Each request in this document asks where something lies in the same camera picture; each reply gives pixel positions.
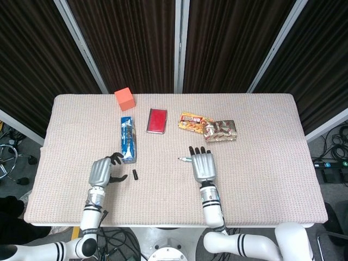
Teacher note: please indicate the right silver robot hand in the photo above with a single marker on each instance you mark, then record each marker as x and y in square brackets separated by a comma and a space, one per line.
[204, 167]

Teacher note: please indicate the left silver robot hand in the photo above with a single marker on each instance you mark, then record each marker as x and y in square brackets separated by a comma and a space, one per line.
[100, 172]

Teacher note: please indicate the green white marker pen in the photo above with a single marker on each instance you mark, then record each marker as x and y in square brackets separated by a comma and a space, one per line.
[186, 159]

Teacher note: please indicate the black marker cap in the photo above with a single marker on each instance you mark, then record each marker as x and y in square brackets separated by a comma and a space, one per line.
[135, 174]

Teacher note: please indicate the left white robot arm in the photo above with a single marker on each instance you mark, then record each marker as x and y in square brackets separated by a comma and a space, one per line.
[88, 220]

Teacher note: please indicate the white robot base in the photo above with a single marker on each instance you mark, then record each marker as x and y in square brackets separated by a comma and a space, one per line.
[167, 251]

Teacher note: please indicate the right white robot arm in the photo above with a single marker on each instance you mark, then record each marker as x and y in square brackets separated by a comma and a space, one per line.
[244, 242]

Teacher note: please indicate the red white snack bag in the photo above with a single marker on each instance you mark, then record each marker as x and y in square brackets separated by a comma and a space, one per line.
[221, 131]

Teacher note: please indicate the blue rectangular box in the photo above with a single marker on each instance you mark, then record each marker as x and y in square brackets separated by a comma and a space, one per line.
[128, 138]

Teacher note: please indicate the orange snack packet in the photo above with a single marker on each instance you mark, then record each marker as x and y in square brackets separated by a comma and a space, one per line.
[191, 122]

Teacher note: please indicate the pink woven table cloth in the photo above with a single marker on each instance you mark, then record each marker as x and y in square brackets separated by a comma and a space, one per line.
[163, 201]

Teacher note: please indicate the red card case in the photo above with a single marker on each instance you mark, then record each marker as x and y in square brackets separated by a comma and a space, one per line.
[157, 121]

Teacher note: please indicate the orange foam cube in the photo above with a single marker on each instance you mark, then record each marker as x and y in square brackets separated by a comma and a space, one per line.
[125, 99]

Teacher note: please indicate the chrome stool base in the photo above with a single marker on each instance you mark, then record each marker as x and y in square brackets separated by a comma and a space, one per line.
[9, 160]

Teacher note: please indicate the dark trouser leg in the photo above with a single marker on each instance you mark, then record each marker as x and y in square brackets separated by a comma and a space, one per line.
[16, 225]

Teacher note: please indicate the black foot pedal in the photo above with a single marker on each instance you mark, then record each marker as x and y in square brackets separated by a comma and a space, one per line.
[329, 175]

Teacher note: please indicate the black power strip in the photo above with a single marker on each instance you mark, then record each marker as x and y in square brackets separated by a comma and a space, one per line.
[330, 164]

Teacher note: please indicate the dark fabric partition panel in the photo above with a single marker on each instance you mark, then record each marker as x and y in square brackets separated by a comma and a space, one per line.
[35, 62]
[127, 40]
[318, 68]
[233, 40]

